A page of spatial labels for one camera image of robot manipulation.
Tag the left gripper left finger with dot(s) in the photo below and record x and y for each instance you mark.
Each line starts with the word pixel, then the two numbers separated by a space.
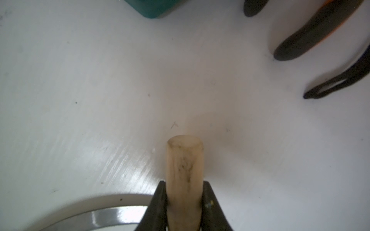
pixel 155 216

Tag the green plastic tool case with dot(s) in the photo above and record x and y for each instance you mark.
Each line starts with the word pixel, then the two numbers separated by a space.
pixel 152 8

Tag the sickle wooden handle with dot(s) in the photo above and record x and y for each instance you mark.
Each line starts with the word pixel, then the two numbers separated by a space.
pixel 184 182
pixel 124 218

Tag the black red handled pliers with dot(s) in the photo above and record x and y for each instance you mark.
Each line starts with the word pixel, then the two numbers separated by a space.
pixel 330 16

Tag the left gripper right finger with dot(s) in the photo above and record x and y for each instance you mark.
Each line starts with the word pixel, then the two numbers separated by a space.
pixel 212 218

